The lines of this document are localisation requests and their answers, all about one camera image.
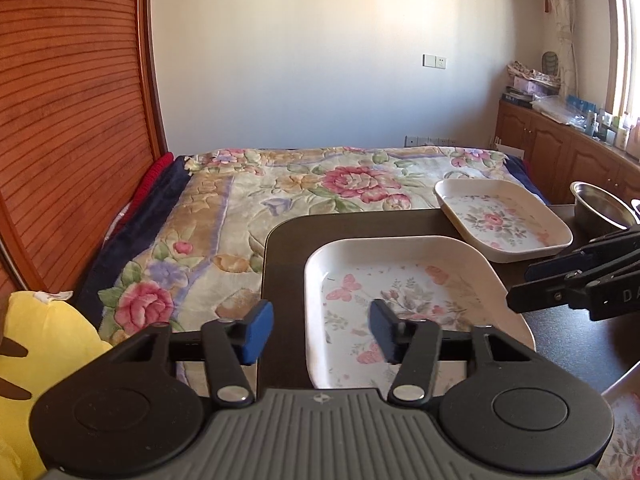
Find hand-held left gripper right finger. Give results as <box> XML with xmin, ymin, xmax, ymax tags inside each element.
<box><xmin>369</xmin><ymin>299</ymin><xmax>539</xmax><ymax>407</ymax></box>

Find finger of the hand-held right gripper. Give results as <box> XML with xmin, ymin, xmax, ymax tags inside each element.
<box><xmin>506</xmin><ymin>256</ymin><xmax>640</xmax><ymax>314</ymax></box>
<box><xmin>524</xmin><ymin>227</ymin><xmax>640</xmax><ymax>284</ymax></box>

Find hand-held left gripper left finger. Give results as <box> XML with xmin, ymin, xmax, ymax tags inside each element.
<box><xmin>107</xmin><ymin>300</ymin><xmax>275</xmax><ymax>408</ymax></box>

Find small floral rectangular plate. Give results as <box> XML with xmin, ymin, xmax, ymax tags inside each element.
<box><xmin>433</xmin><ymin>178</ymin><xmax>574</xmax><ymax>264</ymax></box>

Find large floral rectangular plate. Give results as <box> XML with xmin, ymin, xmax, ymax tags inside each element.
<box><xmin>304</xmin><ymin>236</ymin><xmax>537</xmax><ymax>391</ymax></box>

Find deep stainless steel bowl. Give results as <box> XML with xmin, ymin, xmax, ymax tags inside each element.
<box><xmin>570</xmin><ymin>181</ymin><xmax>640</xmax><ymax>237</ymax></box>

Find wooden cabinet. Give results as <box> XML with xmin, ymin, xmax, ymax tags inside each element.
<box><xmin>495</xmin><ymin>99</ymin><xmax>640</xmax><ymax>207</ymax></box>

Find floral melamine plate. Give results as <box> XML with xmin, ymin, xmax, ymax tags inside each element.
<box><xmin>599</xmin><ymin>374</ymin><xmax>640</xmax><ymax>480</ymax></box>

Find floral blanket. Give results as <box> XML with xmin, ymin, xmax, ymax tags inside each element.
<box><xmin>74</xmin><ymin>146</ymin><xmax>552</xmax><ymax>396</ymax></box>

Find row of small bottles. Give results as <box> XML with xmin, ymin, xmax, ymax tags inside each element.
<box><xmin>594</xmin><ymin>109</ymin><xmax>632</xmax><ymax>151</ymax></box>

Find clear plastic bags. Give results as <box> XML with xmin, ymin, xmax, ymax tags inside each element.
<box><xmin>530</xmin><ymin>94</ymin><xmax>597</xmax><ymax>132</ymax></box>

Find dark book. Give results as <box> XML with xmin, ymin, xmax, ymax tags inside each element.
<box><xmin>501</xmin><ymin>87</ymin><xmax>534</xmax><ymax>107</ymax></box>

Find red knit cloth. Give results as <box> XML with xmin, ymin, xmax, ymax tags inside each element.
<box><xmin>119</xmin><ymin>152</ymin><xmax>174</xmax><ymax>227</ymax></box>

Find purple box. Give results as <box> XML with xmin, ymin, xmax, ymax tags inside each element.
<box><xmin>512</xmin><ymin>77</ymin><xmax>562</xmax><ymax>95</ymax></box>

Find patterned fabric bundle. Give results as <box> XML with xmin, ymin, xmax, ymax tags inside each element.
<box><xmin>506</xmin><ymin>62</ymin><xmax>562</xmax><ymax>82</ymax></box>

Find yellow plush pillow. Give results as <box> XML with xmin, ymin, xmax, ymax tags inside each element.
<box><xmin>0</xmin><ymin>289</ymin><xmax>114</xmax><ymax>480</ymax></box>

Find window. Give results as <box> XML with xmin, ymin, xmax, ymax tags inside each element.
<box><xmin>606</xmin><ymin>0</ymin><xmax>640</xmax><ymax>128</ymax></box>

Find patterned curtain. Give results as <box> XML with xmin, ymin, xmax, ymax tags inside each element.
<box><xmin>527</xmin><ymin>0</ymin><xmax>582</xmax><ymax>97</ymax></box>

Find wooden slatted wardrobe door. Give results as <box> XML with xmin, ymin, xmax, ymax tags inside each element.
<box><xmin>0</xmin><ymin>0</ymin><xmax>174</xmax><ymax>293</ymax></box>

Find wall socket strip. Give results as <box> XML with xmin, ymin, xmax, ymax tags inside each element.
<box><xmin>403</xmin><ymin>134</ymin><xmax>456</xmax><ymax>147</ymax></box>

